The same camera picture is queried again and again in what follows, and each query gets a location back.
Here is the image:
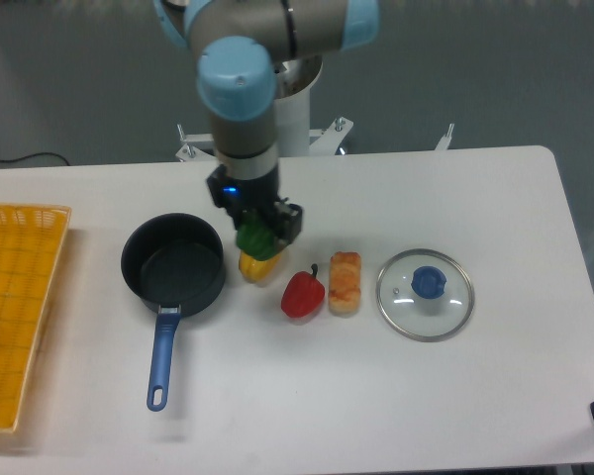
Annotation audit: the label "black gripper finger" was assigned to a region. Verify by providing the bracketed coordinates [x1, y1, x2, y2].
[273, 200, 303, 250]
[225, 205, 248, 231]

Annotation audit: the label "yellow plastic basket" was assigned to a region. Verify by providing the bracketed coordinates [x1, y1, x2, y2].
[0, 203, 71, 433]

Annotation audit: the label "glass lid blue knob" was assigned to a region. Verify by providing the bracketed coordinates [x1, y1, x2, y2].
[375, 248, 475, 342]

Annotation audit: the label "toasted bread loaf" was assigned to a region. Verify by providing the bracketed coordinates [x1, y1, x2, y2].
[328, 252, 362, 315]

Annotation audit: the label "green bell pepper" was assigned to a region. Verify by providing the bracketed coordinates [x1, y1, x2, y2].
[236, 212, 283, 261]

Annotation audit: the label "black cable on floor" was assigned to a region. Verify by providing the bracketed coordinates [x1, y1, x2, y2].
[0, 151, 71, 166]

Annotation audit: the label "red bell pepper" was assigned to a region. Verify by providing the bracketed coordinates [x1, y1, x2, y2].
[280, 263, 325, 319]

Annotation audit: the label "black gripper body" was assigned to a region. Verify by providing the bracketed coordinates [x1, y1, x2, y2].
[206, 165, 279, 231]

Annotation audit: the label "dark pot blue handle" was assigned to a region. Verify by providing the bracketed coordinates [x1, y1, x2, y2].
[121, 213, 226, 412]

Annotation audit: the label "yellow bell pepper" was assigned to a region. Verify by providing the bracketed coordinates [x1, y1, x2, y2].
[239, 251, 282, 283]

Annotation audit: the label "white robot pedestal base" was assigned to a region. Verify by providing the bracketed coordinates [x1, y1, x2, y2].
[175, 55, 454, 162]

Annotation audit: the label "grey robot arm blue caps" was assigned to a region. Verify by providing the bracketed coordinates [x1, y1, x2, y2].
[153, 1, 379, 260]

